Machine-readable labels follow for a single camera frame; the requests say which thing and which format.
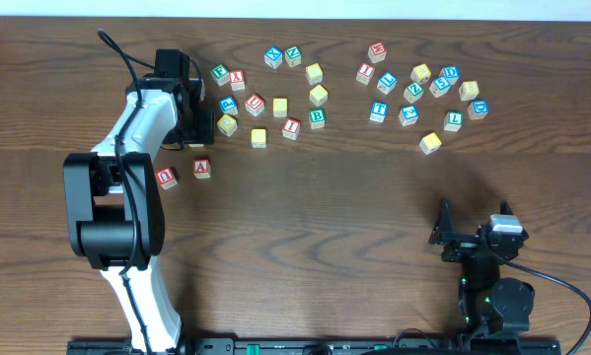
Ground green N block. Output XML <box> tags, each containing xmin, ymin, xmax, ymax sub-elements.
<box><xmin>284</xmin><ymin>46</ymin><xmax>302</xmax><ymax>67</ymax></box>

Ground yellow block upper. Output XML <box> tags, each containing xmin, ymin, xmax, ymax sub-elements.
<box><xmin>305</xmin><ymin>63</ymin><xmax>324</xmax><ymax>85</ymax></box>

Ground yellow K block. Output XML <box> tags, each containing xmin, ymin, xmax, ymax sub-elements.
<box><xmin>419</xmin><ymin>132</ymin><xmax>442</xmax><ymax>155</ymax></box>

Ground red U block near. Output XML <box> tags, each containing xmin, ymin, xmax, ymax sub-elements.
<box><xmin>155</xmin><ymin>167</ymin><xmax>178</xmax><ymax>189</ymax></box>

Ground yellow o block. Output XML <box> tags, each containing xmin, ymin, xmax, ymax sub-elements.
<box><xmin>251</xmin><ymin>128</ymin><xmax>267</xmax><ymax>149</ymax></box>
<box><xmin>272</xmin><ymin>98</ymin><xmax>288</xmax><ymax>117</ymax></box>

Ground green Z block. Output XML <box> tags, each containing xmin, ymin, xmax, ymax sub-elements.
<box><xmin>404</xmin><ymin>82</ymin><xmax>424</xmax><ymax>104</ymax></box>

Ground yellow 8 block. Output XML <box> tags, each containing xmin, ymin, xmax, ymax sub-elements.
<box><xmin>459</xmin><ymin>81</ymin><xmax>480</xmax><ymax>102</ymax></box>

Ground yellow block lower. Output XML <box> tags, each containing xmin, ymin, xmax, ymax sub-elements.
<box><xmin>309</xmin><ymin>84</ymin><xmax>329</xmax><ymax>107</ymax></box>

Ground yellow block by P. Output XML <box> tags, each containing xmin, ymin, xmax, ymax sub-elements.
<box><xmin>217</xmin><ymin>114</ymin><xmax>238</xmax><ymax>137</ymax></box>

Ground green 7 block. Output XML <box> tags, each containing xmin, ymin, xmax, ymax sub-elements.
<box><xmin>443</xmin><ymin>111</ymin><xmax>464</xmax><ymax>132</ymax></box>

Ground blue 5 block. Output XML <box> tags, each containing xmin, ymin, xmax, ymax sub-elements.
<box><xmin>429</xmin><ymin>76</ymin><xmax>451</xmax><ymax>98</ymax></box>

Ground red block top right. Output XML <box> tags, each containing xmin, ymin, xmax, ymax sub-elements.
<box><xmin>368</xmin><ymin>41</ymin><xmax>388</xmax><ymax>64</ymax></box>

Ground green F block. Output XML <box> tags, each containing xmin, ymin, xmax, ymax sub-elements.
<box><xmin>210</xmin><ymin>63</ymin><xmax>230</xmax><ymax>87</ymax></box>

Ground blue P block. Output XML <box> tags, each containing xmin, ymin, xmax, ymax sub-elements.
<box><xmin>219</xmin><ymin>96</ymin><xmax>239</xmax><ymax>115</ymax></box>

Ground red I block left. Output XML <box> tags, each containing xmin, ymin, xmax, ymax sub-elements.
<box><xmin>282</xmin><ymin>117</ymin><xmax>301</xmax><ymax>140</ymax></box>

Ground red I block right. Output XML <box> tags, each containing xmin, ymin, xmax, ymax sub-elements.
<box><xmin>356</xmin><ymin>63</ymin><xmax>375</xmax><ymax>85</ymax></box>

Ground green B block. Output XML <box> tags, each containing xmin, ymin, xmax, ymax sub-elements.
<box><xmin>309</xmin><ymin>108</ymin><xmax>327</xmax><ymax>129</ymax></box>

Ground yellow block soccer side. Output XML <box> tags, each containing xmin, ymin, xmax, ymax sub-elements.
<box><xmin>410</xmin><ymin>63</ymin><xmax>431</xmax><ymax>85</ymax></box>

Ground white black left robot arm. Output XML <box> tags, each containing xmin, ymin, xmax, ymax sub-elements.
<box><xmin>63</xmin><ymin>75</ymin><xmax>215</xmax><ymax>354</ymax></box>

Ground blue d block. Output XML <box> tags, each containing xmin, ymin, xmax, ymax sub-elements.
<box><xmin>468</xmin><ymin>100</ymin><xmax>489</xmax><ymax>120</ymax></box>
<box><xmin>439</xmin><ymin>65</ymin><xmax>460</xmax><ymax>85</ymax></box>

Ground red i block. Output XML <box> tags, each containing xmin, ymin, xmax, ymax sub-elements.
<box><xmin>282</xmin><ymin>117</ymin><xmax>301</xmax><ymax>140</ymax></box>
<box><xmin>356</xmin><ymin>63</ymin><xmax>375</xmax><ymax>85</ymax></box>

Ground blue X block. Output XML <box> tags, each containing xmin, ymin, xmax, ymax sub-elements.
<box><xmin>263</xmin><ymin>46</ymin><xmax>283</xmax><ymax>69</ymax></box>

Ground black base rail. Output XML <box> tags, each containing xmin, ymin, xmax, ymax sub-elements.
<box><xmin>66</xmin><ymin>336</ymin><xmax>562</xmax><ymax>355</ymax></box>

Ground red A block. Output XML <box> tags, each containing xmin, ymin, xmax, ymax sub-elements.
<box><xmin>192</xmin><ymin>159</ymin><xmax>211</xmax><ymax>179</ymax></box>

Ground red U block middle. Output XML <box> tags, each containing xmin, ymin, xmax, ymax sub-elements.
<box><xmin>245</xmin><ymin>94</ymin><xmax>265</xmax><ymax>116</ymax></box>

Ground blue D block upper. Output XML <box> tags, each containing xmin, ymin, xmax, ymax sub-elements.
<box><xmin>439</xmin><ymin>65</ymin><xmax>460</xmax><ymax>85</ymax></box>

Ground red Y block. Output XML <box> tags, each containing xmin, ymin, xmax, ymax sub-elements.
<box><xmin>229</xmin><ymin>70</ymin><xmax>246</xmax><ymax>91</ymax></box>

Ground red u block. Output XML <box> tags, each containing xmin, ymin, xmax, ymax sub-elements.
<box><xmin>155</xmin><ymin>167</ymin><xmax>178</xmax><ymax>189</ymax></box>
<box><xmin>245</xmin><ymin>94</ymin><xmax>265</xmax><ymax>116</ymax></box>

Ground blue D block right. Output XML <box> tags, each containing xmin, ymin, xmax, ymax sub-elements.
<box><xmin>468</xmin><ymin>100</ymin><xmax>489</xmax><ymax>120</ymax></box>

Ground yellow O block front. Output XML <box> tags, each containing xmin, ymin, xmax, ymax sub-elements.
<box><xmin>251</xmin><ymin>128</ymin><xmax>267</xmax><ymax>149</ymax></box>

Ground blue 2 block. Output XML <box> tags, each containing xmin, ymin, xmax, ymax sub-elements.
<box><xmin>399</xmin><ymin>106</ymin><xmax>419</xmax><ymax>126</ymax></box>

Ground yellow O block middle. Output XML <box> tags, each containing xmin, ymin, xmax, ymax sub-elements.
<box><xmin>272</xmin><ymin>98</ymin><xmax>288</xmax><ymax>117</ymax></box>

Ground blue L block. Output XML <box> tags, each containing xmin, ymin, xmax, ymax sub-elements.
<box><xmin>377</xmin><ymin>71</ymin><xmax>398</xmax><ymax>95</ymax></box>

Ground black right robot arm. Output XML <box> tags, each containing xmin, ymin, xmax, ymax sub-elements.
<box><xmin>429</xmin><ymin>199</ymin><xmax>535</xmax><ymax>338</ymax></box>

